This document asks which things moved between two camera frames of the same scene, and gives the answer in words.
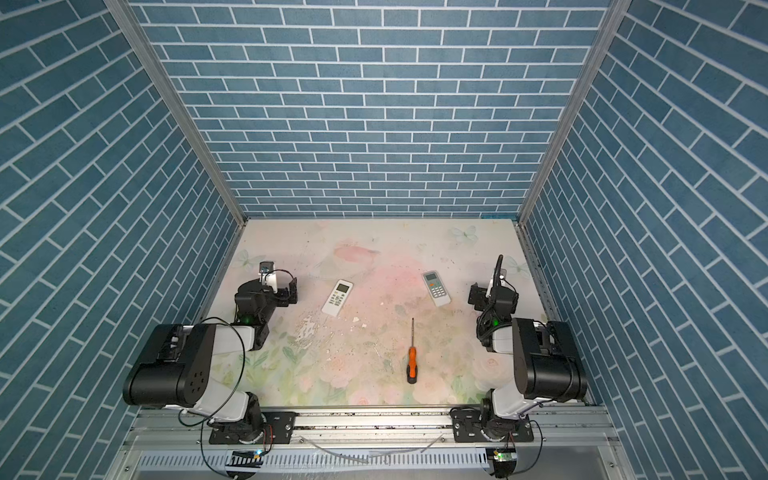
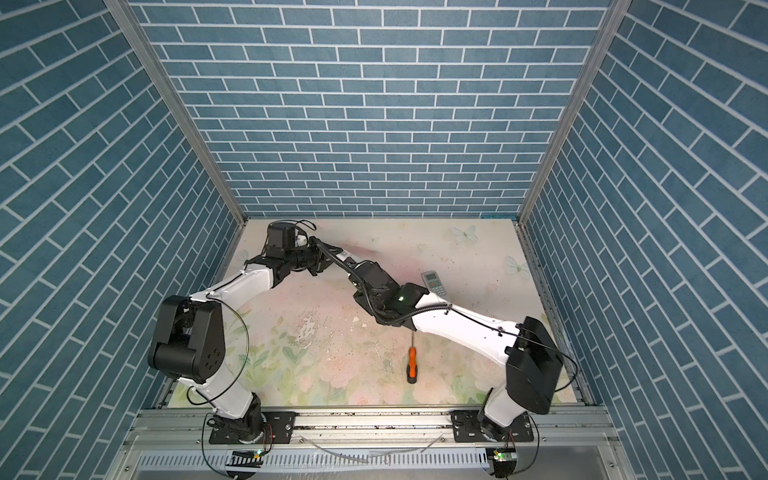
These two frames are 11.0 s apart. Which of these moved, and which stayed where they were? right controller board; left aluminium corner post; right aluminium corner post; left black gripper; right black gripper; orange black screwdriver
Moved: left black gripper; right black gripper
Stayed: orange black screwdriver; right controller board; right aluminium corner post; left aluminium corner post
